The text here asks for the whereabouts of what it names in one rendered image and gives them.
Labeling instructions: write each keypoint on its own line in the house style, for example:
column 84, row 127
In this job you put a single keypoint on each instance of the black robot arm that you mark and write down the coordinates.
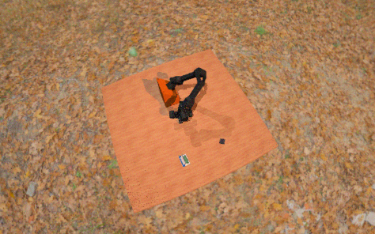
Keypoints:
column 189, row 100

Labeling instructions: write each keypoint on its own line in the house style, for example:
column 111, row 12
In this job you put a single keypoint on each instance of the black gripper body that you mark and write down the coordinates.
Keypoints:
column 172, row 114

